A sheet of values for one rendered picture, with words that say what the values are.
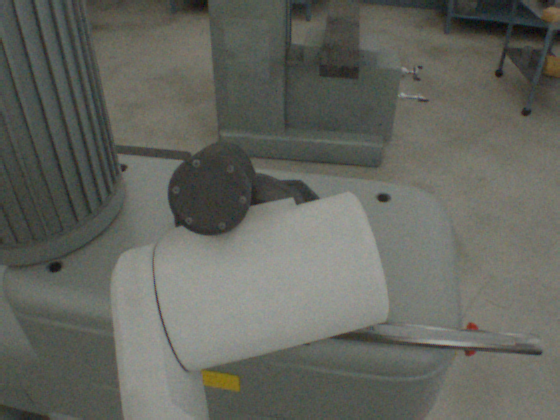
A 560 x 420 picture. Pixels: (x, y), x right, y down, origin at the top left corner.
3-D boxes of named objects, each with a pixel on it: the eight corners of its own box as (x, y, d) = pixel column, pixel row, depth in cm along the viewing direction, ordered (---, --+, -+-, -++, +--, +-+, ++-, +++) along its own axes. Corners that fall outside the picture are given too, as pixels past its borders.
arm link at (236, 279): (357, 286, 34) (404, 365, 23) (198, 327, 34) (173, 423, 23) (315, 114, 32) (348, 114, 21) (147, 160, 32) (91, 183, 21)
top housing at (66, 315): (429, 272, 73) (454, 181, 62) (433, 450, 53) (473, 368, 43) (113, 231, 79) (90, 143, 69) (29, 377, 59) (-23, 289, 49)
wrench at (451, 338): (534, 329, 45) (537, 323, 45) (543, 366, 42) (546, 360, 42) (269, 306, 48) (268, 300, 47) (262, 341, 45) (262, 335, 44)
